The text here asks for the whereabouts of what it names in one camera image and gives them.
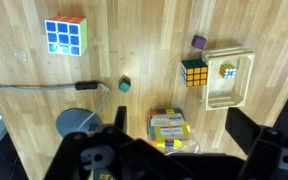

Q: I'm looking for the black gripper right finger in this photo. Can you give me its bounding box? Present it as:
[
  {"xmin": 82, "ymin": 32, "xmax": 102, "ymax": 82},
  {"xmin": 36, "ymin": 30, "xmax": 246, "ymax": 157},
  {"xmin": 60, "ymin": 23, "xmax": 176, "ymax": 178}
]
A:
[{"xmin": 225, "ymin": 107, "xmax": 262, "ymax": 156}]

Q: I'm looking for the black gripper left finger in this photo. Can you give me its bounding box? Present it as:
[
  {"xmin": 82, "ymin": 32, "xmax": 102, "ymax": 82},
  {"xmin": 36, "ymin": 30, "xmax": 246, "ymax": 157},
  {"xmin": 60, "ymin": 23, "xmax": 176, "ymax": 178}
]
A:
[{"xmin": 113, "ymin": 105, "xmax": 129, "ymax": 134}]

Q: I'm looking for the small Rubik's cube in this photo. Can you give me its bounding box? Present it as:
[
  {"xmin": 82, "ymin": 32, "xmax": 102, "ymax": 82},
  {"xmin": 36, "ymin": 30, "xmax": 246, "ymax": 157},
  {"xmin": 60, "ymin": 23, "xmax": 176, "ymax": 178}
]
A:
[{"xmin": 218, "ymin": 63, "xmax": 237, "ymax": 80}]

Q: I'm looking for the green cube block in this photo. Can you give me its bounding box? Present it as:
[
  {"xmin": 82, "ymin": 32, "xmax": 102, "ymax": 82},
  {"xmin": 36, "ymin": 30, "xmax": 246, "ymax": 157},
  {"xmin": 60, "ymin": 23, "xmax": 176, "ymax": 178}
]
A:
[{"xmin": 118, "ymin": 75, "xmax": 132, "ymax": 94}]

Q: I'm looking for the medium black Rubik's cube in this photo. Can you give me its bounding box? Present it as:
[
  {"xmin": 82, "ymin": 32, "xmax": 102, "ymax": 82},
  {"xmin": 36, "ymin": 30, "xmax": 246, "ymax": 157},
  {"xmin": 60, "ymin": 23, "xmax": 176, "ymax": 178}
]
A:
[{"xmin": 180, "ymin": 58, "xmax": 209, "ymax": 88}]

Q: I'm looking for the purple cube block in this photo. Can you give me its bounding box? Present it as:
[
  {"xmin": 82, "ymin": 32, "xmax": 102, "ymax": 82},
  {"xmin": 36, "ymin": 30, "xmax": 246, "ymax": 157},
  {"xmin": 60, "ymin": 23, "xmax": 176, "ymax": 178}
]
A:
[{"xmin": 191, "ymin": 34, "xmax": 208, "ymax": 51}]

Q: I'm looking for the large white Rubik's cube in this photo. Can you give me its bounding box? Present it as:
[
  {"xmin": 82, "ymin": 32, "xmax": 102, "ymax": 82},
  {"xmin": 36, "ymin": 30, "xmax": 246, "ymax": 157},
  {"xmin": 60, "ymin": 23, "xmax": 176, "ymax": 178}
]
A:
[{"xmin": 44, "ymin": 14, "xmax": 88, "ymax": 57}]

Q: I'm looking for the light wooden crate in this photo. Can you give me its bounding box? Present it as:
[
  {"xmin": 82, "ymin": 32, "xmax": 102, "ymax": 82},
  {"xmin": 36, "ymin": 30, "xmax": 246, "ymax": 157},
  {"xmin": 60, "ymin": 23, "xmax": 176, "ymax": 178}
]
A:
[{"xmin": 201, "ymin": 46, "xmax": 256, "ymax": 112}]

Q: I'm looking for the grey round lamp base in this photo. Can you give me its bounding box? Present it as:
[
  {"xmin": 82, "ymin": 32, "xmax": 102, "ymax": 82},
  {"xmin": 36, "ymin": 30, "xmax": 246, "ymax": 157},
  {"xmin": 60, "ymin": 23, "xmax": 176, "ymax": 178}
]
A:
[{"xmin": 55, "ymin": 108, "xmax": 104, "ymax": 138}]

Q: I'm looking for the clear container of colourful blocks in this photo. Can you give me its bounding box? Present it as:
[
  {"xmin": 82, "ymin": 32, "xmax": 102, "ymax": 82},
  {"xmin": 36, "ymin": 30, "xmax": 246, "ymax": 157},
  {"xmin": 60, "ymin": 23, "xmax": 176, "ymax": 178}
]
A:
[{"xmin": 147, "ymin": 107, "xmax": 199, "ymax": 155}]

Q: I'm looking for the small clear plastic piece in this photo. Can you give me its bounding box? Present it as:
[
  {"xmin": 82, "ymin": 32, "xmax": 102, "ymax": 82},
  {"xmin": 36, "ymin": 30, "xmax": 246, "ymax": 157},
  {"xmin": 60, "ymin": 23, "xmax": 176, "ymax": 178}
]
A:
[{"xmin": 13, "ymin": 49, "xmax": 29, "ymax": 63}]

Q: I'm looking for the grey cable with black ferrite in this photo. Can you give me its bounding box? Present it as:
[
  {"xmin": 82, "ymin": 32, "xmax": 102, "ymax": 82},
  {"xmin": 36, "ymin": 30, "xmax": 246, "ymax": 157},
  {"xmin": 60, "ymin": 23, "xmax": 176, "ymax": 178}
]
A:
[{"xmin": 0, "ymin": 80, "xmax": 112, "ymax": 132}]

